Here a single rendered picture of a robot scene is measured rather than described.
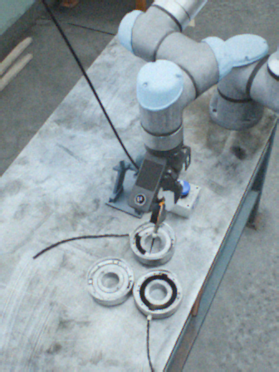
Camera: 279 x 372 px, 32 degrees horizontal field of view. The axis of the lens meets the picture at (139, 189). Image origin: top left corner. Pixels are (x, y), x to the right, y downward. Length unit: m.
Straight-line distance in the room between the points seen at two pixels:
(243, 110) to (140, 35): 0.50
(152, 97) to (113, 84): 0.74
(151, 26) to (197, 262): 0.53
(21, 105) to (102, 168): 1.48
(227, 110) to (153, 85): 0.59
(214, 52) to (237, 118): 0.50
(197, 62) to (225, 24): 2.27
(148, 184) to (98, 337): 0.36
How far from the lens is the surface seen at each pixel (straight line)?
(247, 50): 1.26
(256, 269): 2.05
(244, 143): 1.35
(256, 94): 1.25
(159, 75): 0.80
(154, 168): 0.92
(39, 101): 2.72
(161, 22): 0.93
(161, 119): 0.82
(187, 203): 1.16
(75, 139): 1.38
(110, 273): 1.11
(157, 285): 1.09
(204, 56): 0.86
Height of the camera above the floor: 1.81
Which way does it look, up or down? 54 degrees down
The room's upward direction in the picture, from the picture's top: 7 degrees counter-clockwise
